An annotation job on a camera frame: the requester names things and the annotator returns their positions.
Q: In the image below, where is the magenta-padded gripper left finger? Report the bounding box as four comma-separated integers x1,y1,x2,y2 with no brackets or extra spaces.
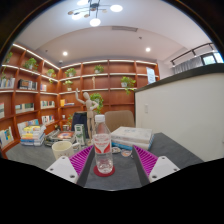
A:
45,144,97,188

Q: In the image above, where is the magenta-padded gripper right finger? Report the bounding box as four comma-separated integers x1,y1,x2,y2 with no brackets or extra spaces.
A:
131,144,181,187

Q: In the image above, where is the clear plastic water bottle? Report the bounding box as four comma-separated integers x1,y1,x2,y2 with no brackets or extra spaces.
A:
92,114,115,175

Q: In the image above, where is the cream mug with print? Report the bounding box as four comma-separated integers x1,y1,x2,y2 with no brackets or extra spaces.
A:
51,140,81,161

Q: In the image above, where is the green and white carton box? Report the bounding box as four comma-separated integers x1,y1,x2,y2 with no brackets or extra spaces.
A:
73,123,86,146

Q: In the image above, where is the stack of white books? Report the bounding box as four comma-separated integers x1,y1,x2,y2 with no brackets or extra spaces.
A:
110,125,155,152

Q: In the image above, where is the stack of colourful books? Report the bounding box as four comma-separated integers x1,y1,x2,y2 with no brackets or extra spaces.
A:
19,124,47,147

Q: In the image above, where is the dark blue chair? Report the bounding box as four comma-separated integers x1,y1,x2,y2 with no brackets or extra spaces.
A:
70,111,90,134

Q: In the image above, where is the beige chair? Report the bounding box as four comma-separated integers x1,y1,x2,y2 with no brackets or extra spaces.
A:
104,110,136,133

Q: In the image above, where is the wooden shelf unit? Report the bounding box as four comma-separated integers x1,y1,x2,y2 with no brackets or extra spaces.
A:
0,41,161,154

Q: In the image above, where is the grey window curtain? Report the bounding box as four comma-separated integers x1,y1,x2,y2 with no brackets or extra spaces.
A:
173,54,205,75

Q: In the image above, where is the ceiling lamp with round globes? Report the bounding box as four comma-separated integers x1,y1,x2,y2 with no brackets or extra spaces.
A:
67,0,124,28

